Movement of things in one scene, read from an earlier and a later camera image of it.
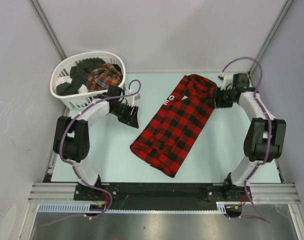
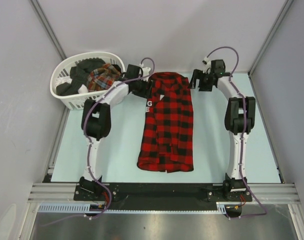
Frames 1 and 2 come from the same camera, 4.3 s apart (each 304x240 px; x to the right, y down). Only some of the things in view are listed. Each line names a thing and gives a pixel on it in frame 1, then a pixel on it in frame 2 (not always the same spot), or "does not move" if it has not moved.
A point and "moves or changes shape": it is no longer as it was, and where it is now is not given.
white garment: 82,88 does not move
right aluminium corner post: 280,17 does not move
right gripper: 218,102 to 196,74
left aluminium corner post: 49,29 does not move
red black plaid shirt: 171,134 moves or changes shape
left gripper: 131,120 to 146,93
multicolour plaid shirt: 103,77 does not move
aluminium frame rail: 266,193 does not move
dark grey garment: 78,75 does not move
